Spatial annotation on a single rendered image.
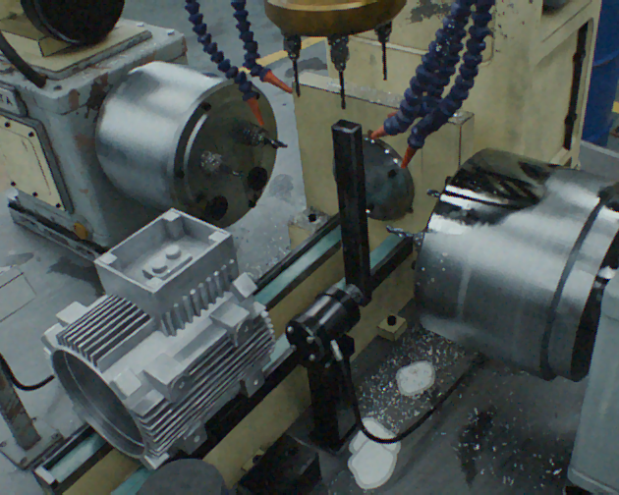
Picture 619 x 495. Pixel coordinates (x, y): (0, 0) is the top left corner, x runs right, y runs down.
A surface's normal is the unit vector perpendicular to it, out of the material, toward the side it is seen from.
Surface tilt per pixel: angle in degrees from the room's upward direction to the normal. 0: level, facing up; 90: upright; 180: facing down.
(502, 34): 90
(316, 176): 90
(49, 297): 0
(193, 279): 90
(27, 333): 0
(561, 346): 88
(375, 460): 0
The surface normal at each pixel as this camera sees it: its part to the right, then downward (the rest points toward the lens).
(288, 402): 0.79, 0.32
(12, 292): 0.66, -0.06
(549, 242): -0.43, -0.33
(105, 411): 0.34, -0.50
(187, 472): -0.09, -0.78
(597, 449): -0.62, 0.52
